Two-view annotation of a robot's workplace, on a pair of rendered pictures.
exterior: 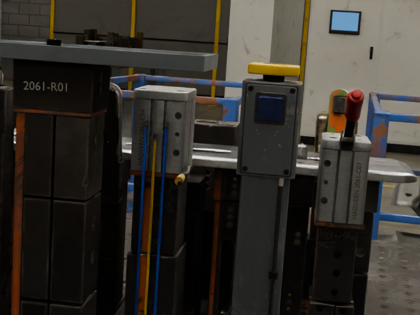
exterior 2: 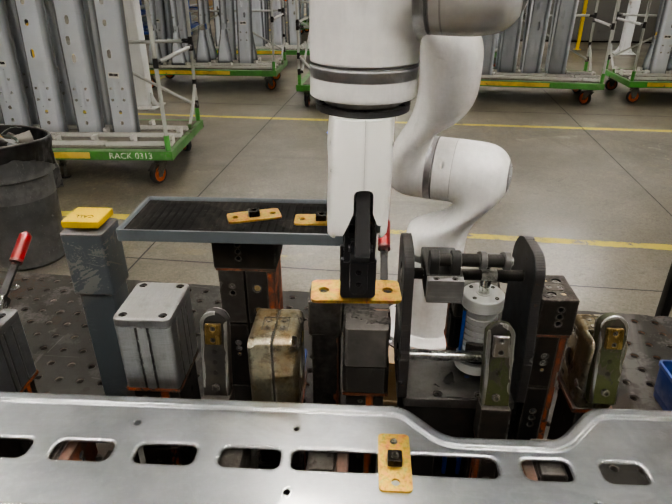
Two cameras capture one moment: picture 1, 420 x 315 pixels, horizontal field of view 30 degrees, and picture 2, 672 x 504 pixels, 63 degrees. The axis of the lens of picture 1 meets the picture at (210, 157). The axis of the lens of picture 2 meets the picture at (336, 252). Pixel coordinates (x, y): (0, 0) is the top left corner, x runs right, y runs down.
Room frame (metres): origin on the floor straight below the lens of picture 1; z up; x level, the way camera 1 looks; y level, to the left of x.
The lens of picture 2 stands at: (1.79, 0.28, 1.52)
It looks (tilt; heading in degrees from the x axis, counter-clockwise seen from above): 27 degrees down; 176
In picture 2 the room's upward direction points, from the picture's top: straight up
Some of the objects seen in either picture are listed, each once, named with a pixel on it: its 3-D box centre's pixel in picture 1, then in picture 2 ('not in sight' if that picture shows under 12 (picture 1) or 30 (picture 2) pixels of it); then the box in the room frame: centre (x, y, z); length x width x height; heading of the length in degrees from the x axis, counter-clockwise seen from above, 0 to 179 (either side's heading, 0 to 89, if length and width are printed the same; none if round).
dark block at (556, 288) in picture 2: not in sight; (529, 400); (1.15, 0.63, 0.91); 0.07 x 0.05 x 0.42; 173
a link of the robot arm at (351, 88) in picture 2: not in sight; (363, 81); (1.34, 0.33, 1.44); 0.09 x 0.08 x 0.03; 177
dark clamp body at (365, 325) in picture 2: not in sight; (365, 412); (1.13, 0.37, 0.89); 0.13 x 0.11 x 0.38; 173
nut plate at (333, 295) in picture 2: not in sight; (355, 287); (1.34, 0.33, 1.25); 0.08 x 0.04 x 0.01; 87
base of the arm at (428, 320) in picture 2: not in sight; (428, 290); (0.79, 0.54, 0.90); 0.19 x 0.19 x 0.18
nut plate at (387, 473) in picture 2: not in sight; (394, 458); (1.33, 0.38, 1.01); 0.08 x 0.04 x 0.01; 173
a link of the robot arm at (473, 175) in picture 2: not in sight; (457, 200); (0.81, 0.58, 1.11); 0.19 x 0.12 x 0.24; 67
